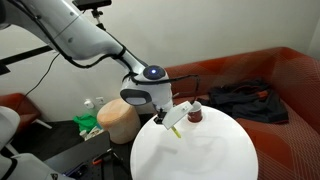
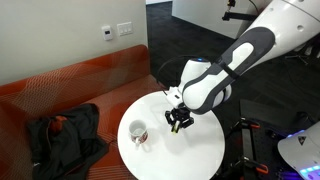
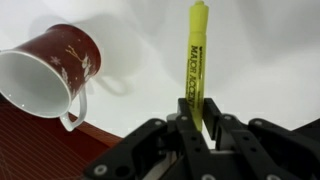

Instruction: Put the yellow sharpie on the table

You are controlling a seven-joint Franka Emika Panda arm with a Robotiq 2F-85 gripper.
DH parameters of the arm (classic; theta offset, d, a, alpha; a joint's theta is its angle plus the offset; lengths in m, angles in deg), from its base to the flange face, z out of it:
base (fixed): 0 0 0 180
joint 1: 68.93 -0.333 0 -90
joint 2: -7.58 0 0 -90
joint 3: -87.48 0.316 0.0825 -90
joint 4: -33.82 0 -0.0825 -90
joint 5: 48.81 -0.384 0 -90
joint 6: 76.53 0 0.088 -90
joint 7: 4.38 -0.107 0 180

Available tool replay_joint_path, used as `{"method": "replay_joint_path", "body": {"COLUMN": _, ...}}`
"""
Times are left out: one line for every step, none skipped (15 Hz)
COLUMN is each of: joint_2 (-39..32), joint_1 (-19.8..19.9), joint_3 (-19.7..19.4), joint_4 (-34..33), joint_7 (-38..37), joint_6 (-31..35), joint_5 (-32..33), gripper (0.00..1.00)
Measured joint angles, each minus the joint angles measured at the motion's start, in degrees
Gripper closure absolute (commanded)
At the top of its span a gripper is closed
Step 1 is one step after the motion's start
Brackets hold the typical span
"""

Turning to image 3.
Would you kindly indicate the yellow highlighter marker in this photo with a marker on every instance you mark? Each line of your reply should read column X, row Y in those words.
column 197, row 60

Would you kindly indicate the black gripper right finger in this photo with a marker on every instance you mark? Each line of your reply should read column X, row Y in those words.
column 240, row 143

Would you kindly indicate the orange patterned sofa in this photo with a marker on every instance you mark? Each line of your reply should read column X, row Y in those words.
column 40, row 150

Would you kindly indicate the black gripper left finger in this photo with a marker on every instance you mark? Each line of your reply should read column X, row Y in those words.
column 186, row 143

